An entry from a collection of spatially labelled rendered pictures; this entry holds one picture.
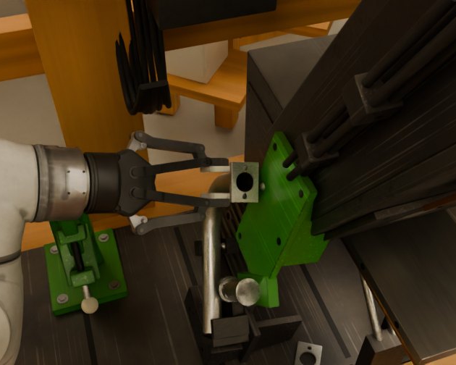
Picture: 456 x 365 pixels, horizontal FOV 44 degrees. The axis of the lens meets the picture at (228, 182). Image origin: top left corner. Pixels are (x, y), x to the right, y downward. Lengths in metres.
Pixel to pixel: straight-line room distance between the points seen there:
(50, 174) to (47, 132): 2.13
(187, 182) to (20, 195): 0.63
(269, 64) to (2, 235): 0.49
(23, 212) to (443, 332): 0.52
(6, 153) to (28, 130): 2.17
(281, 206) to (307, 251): 0.09
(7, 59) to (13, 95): 2.04
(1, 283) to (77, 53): 0.40
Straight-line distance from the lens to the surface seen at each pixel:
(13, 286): 0.67
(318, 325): 1.01
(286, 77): 0.90
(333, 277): 1.06
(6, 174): 0.64
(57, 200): 0.66
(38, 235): 1.19
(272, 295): 0.80
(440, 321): 0.78
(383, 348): 0.88
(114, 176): 0.68
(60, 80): 0.94
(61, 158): 0.66
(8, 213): 0.64
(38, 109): 2.92
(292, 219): 0.72
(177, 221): 0.74
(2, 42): 1.01
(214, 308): 0.90
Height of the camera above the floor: 1.77
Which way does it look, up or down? 47 degrees down
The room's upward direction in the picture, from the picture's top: straight up
